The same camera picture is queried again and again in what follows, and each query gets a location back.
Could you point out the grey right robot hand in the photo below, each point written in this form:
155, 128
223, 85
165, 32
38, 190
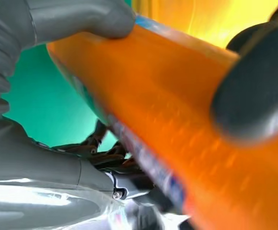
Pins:
45, 196

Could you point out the green table mat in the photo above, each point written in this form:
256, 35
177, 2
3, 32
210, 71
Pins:
45, 104

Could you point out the yellow taped cardboard sheet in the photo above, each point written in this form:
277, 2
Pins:
201, 19

